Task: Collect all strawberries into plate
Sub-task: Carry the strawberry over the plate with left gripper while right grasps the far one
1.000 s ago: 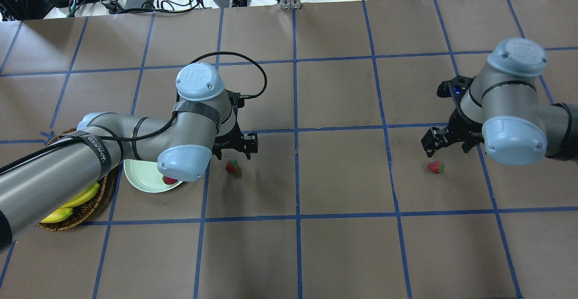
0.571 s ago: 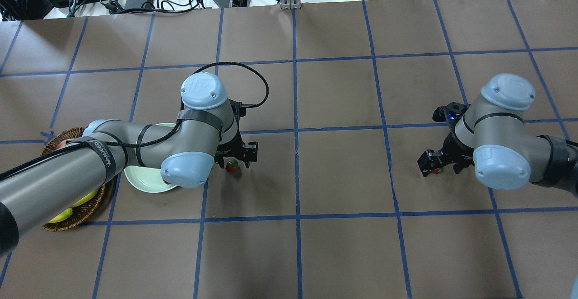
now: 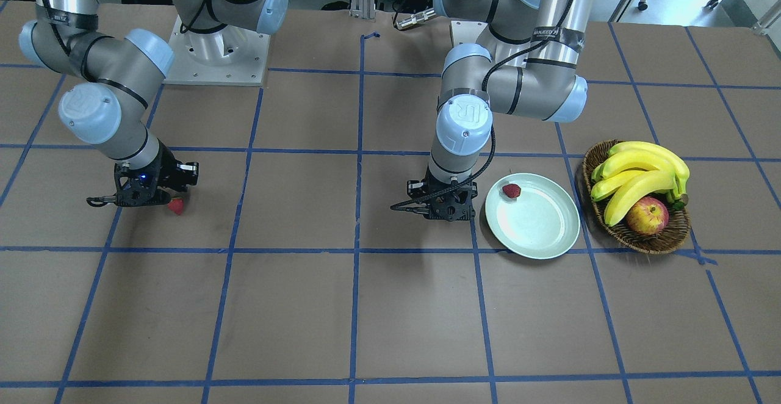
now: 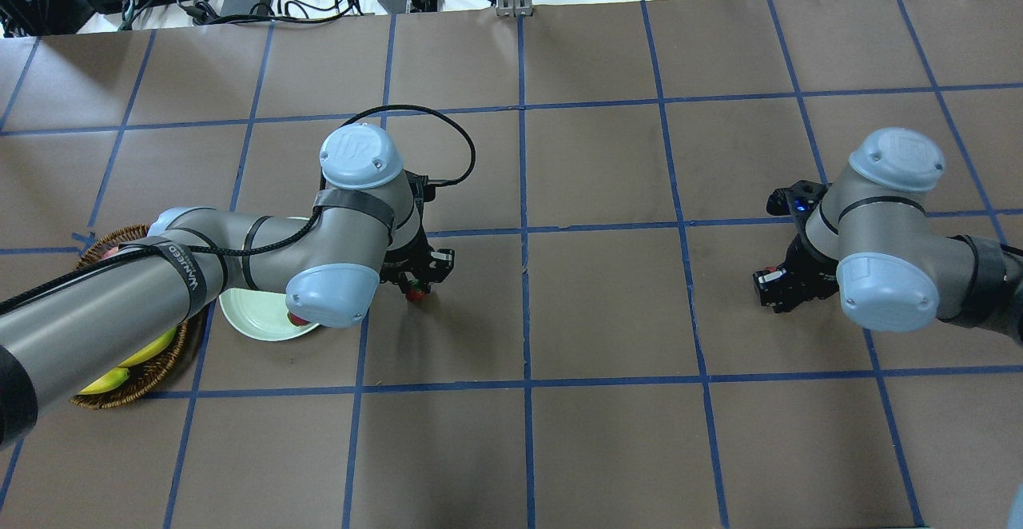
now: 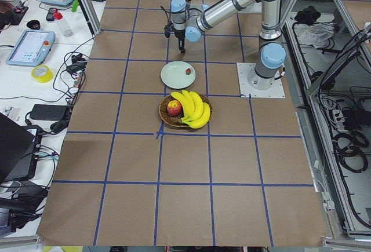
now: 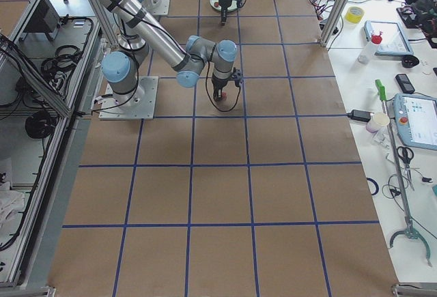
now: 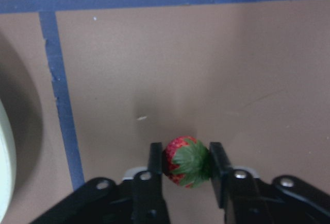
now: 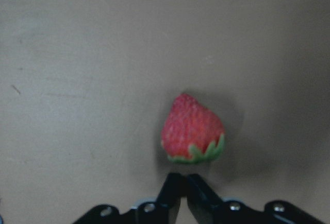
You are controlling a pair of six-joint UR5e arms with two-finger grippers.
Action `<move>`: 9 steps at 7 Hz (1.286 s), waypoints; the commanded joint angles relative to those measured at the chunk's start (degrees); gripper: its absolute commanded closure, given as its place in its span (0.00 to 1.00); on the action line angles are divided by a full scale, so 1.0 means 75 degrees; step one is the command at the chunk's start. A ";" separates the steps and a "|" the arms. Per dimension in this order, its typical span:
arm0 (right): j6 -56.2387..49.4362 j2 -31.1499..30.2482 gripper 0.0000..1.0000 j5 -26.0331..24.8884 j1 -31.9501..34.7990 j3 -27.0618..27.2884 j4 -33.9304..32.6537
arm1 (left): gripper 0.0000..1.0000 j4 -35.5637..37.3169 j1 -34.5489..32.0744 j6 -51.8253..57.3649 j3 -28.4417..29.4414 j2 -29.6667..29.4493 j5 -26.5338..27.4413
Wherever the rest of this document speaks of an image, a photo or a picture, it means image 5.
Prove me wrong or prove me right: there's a light green plate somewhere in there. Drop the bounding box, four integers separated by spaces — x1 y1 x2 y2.
161 61 196 89

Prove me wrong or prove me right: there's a red apple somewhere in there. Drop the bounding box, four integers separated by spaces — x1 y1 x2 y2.
167 100 183 117

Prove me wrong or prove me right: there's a yellow banana bunch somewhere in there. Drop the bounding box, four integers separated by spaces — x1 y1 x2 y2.
170 90 212 129

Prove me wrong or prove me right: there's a wicker fruit basket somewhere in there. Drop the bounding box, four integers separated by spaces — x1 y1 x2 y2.
158 93 213 130

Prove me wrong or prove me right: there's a clear bottle red cap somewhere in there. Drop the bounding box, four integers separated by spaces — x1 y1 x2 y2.
53 9 74 37

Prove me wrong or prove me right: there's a black phone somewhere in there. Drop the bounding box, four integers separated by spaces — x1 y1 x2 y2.
46 8 57 22

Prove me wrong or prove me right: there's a yellow tape roll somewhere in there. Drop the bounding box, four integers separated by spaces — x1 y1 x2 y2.
31 65 53 83

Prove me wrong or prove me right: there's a teach pendant near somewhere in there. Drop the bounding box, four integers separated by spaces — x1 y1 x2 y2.
6 30 56 67

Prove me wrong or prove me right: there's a black power adapter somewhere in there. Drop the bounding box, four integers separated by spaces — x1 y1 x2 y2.
30 104 67 121

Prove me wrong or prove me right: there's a black laptop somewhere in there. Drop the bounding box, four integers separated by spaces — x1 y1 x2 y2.
1 114 42 182

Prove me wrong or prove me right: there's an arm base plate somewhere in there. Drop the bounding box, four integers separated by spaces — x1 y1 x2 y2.
237 63 285 98

